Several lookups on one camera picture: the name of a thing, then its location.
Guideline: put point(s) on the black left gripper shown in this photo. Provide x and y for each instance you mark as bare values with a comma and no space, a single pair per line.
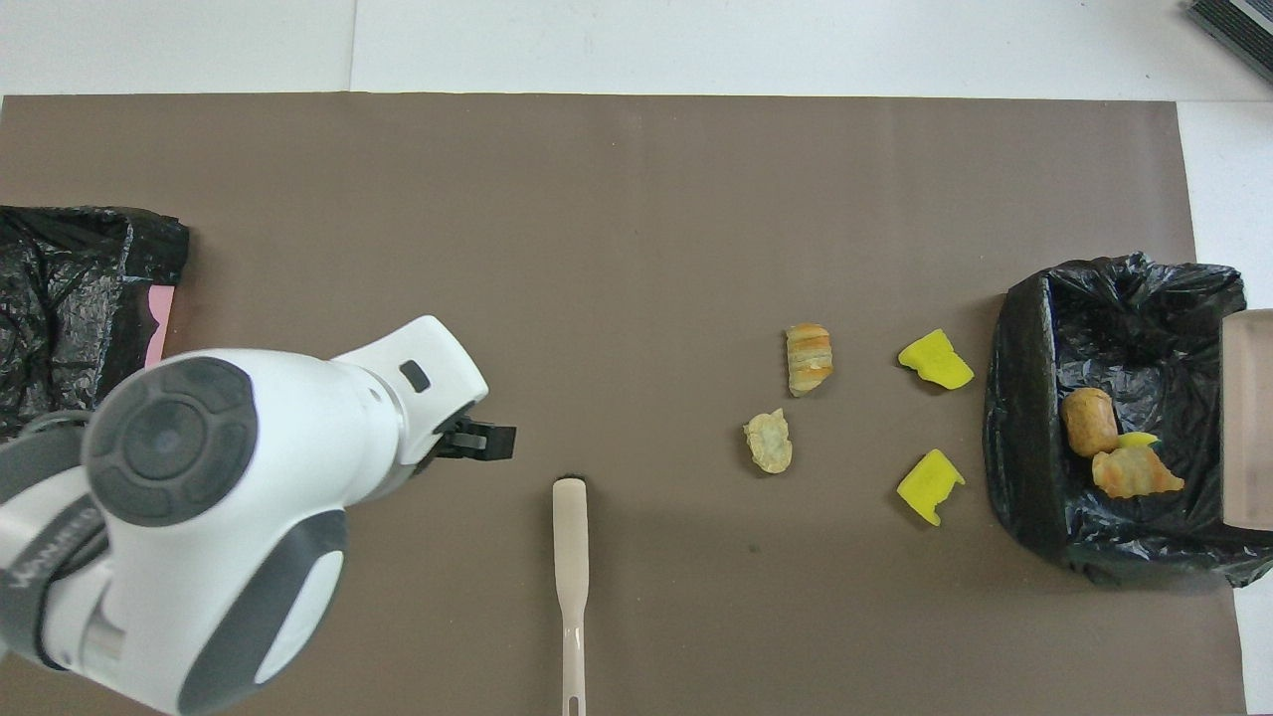
450,443

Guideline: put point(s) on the beige hand brush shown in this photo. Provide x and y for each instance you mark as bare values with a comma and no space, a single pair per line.
570,537

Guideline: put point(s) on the pale dumpling shaped bread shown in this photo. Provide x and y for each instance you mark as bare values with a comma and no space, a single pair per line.
769,443

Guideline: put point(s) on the striped croissant bread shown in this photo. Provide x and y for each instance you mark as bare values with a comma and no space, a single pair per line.
809,360

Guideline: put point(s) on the yellow sponge piece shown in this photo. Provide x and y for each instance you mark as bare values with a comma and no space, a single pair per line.
937,360
930,485

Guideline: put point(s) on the brown bread roll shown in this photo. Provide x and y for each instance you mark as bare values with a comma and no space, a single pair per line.
1089,423

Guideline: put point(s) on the golden croissant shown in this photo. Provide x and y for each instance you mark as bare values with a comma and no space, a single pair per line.
1134,473

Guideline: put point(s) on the yellow sponge green backing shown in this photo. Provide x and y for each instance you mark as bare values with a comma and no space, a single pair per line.
1136,440

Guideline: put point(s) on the beige plastic dustpan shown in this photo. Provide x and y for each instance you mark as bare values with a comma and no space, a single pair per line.
1248,418

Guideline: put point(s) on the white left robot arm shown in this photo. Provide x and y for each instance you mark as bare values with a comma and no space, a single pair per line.
249,497

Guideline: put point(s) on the black bag lined pink bin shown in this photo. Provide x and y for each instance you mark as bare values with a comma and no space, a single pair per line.
70,298

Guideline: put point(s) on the brown table mat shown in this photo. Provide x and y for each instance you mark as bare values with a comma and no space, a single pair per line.
646,219

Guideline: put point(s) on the grey ribbed panel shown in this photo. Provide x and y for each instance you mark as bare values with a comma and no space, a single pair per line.
1238,30

